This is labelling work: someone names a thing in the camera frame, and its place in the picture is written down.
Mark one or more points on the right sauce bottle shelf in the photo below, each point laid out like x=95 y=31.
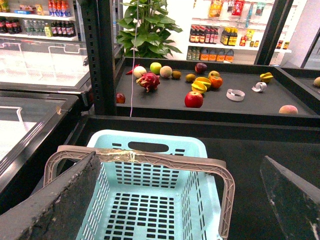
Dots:
x=238 y=31

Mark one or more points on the green potted plant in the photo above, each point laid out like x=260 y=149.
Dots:
x=146 y=29

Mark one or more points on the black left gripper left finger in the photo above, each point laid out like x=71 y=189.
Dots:
x=56 y=211

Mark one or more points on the red apple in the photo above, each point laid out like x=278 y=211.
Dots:
x=193 y=99

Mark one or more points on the pink peach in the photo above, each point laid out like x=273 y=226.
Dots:
x=288 y=109

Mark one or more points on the dark purple fruit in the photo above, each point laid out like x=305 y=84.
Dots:
x=200 y=67

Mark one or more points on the black metal shelf post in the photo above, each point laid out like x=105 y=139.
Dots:
x=98 y=29

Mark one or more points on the small yellow star fruit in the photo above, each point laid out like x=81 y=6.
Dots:
x=266 y=77

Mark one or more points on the red chili pepper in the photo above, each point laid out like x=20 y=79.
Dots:
x=132 y=70

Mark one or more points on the crumpled white tape piece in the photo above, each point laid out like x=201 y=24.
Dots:
x=259 y=87

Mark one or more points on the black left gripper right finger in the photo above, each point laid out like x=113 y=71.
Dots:
x=294 y=201

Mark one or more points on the glass freezer lid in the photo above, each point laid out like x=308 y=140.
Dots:
x=39 y=64

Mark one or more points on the red nectarine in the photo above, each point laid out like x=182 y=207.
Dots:
x=120 y=98

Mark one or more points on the beige round melon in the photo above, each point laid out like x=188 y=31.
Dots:
x=165 y=71

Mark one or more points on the left beverage shelf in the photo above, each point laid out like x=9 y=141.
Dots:
x=39 y=19

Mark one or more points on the green apple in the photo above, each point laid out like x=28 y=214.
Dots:
x=155 y=68

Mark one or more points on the red yellow mango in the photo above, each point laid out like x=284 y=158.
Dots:
x=214 y=73

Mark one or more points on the brown kiwi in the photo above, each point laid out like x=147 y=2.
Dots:
x=176 y=75
x=190 y=78

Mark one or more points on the black fruit tray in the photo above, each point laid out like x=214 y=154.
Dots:
x=234 y=101

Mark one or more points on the orange persimmon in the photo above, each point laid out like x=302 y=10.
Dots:
x=216 y=82

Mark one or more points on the light blue plastic basket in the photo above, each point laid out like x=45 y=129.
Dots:
x=142 y=201

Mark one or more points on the pink dragon fruit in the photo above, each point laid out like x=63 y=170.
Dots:
x=149 y=81

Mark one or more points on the white round fruit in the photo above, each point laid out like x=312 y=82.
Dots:
x=139 y=71

